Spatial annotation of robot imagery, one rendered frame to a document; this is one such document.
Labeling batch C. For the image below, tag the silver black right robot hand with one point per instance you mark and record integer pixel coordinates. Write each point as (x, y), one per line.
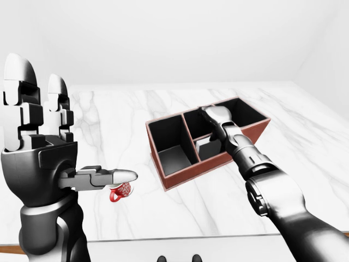
(219, 114)

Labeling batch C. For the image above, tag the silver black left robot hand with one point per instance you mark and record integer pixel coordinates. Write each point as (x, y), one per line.
(32, 174)

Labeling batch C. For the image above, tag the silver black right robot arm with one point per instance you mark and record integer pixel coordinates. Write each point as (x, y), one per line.
(283, 202)

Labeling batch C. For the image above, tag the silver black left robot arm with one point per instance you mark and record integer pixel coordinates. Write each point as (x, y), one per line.
(51, 234)

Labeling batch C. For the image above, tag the grey book with white pages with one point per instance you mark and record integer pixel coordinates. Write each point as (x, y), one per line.
(208, 151)

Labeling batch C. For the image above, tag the red-brown desk caddy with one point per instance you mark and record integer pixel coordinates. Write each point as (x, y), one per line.
(180, 174)

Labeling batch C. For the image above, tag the red and white patterned mug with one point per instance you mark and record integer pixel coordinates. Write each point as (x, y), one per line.
(123, 190)

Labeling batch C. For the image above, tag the small dark rounded shape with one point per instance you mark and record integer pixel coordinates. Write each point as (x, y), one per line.
(196, 258)
(162, 259)

